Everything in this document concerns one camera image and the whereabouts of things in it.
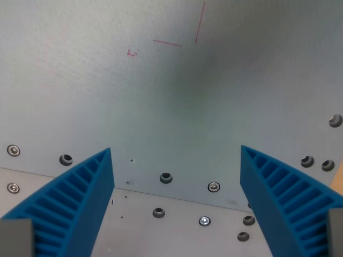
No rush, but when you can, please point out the light grey metal base plate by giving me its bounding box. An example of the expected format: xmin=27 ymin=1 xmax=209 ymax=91
xmin=0 ymin=167 xmax=273 ymax=257

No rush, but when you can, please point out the bluish grey metal plate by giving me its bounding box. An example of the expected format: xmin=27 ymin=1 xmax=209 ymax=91
xmin=0 ymin=0 xmax=343 ymax=214

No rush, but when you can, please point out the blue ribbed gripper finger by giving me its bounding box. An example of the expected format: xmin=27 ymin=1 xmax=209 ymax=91
xmin=240 ymin=145 xmax=343 ymax=257
xmin=0 ymin=147 xmax=115 ymax=257

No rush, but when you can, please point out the wooden table edge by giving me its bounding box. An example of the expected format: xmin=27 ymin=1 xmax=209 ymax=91
xmin=330 ymin=175 xmax=343 ymax=199

